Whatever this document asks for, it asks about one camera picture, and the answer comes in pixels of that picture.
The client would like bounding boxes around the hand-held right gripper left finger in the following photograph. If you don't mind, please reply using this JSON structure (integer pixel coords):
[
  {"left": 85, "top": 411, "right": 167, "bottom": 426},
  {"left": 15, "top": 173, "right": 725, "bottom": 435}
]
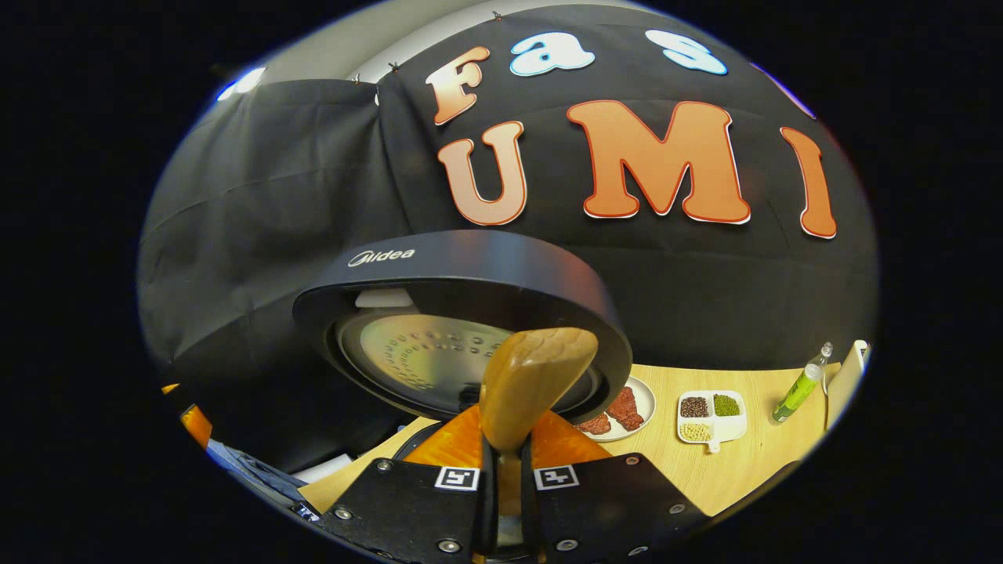
[{"left": 317, "top": 403, "right": 498, "bottom": 564}]

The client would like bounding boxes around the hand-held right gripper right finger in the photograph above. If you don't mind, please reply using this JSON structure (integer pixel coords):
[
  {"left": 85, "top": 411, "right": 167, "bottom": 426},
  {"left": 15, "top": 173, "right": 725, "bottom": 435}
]
[{"left": 521, "top": 407, "right": 710, "bottom": 564}]

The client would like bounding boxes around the wooden spoon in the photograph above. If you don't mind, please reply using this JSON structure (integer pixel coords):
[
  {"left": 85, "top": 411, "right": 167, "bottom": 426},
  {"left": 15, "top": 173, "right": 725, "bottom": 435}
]
[{"left": 480, "top": 327, "right": 599, "bottom": 541}]

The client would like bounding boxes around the black and silver rice cooker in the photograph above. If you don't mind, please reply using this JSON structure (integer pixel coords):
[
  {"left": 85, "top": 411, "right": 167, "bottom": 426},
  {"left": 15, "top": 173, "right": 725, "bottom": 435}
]
[{"left": 292, "top": 230, "right": 634, "bottom": 463}]

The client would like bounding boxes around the blue cloth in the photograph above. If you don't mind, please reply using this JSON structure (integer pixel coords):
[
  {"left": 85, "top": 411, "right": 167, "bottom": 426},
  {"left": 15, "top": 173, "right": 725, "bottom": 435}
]
[{"left": 208, "top": 439, "right": 308, "bottom": 488}]

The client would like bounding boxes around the white box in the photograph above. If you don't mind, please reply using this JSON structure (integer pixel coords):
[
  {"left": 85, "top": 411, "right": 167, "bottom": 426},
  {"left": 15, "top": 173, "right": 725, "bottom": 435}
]
[{"left": 294, "top": 454, "right": 355, "bottom": 485}]

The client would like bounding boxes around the round white plate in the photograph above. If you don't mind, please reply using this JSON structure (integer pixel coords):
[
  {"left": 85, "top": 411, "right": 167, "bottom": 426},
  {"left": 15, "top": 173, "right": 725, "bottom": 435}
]
[{"left": 576, "top": 376, "right": 657, "bottom": 443}]

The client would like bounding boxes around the black backdrop cloth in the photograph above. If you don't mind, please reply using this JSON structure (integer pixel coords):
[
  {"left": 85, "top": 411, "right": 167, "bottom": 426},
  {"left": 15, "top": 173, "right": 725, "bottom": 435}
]
[{"left": 137, "top": 4, "right": 878, "bottom": 471}]

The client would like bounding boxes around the white divided bean dish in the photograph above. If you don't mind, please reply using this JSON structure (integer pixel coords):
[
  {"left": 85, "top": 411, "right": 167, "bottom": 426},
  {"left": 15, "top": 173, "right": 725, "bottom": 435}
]
[{"left": 677, "top": 390, "right": 748, "bottom": 454}]

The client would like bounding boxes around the green drink bottle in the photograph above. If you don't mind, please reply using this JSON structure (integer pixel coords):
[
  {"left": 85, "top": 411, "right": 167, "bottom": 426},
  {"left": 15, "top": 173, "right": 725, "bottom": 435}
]
[{"left": 769, "top": 342, "right": 834, "bottom": 425}]

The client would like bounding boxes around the white toaster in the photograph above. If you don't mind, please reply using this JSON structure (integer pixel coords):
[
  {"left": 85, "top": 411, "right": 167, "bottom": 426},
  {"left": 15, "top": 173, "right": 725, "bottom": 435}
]
[{"left": 825, "top": 339, "right": 871, "bottom": 432}]

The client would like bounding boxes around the ceiling light panel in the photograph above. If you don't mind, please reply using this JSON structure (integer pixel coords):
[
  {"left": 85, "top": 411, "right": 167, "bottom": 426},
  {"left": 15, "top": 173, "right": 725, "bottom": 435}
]
[{"left": 217, "top": 67, "right": 267, "bottom": 103}]

